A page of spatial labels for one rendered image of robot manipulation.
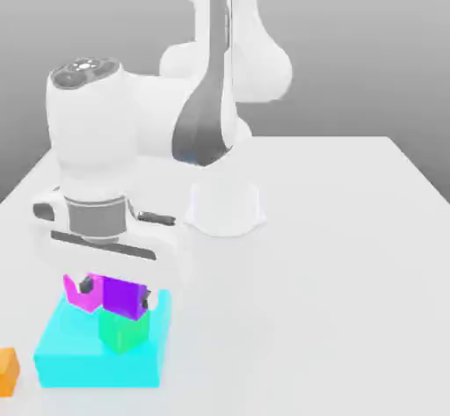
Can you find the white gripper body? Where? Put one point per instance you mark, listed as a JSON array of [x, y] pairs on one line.
[[105, 263]]

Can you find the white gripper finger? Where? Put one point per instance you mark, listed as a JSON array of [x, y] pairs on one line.
[[85, 285], [145, 299]]

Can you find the small purple cube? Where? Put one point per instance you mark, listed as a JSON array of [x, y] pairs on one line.
[[123, 296]]

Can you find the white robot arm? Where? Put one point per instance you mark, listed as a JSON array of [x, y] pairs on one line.
[[105, 124]]

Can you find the small magenta cube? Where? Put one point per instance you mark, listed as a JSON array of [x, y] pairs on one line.
[[88, 301]]

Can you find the small green cube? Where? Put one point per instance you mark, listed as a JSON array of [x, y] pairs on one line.
[[121, 333]]

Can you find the small orange cube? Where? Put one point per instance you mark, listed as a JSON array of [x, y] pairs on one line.
[[7, 370]]

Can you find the large cyan box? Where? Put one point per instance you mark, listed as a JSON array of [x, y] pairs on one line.
[[70, 359]]

